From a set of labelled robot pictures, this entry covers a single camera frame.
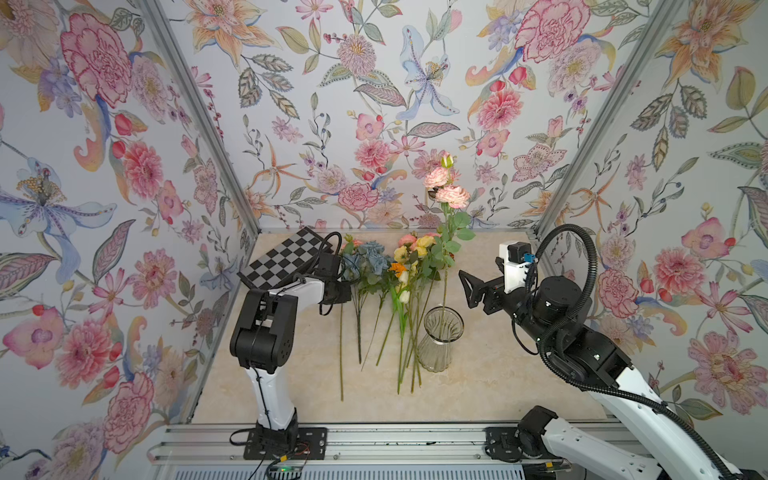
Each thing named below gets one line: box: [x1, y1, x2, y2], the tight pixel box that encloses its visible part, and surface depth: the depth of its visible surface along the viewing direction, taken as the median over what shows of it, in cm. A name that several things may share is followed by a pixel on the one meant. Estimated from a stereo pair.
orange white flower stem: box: [388, 263, 411, 394], surface depth 100 cm
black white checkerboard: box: [236, 226, 333, 291], surface depth 109 cm
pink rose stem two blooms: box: [424, 155, 476, 337], surface depth 68 cm
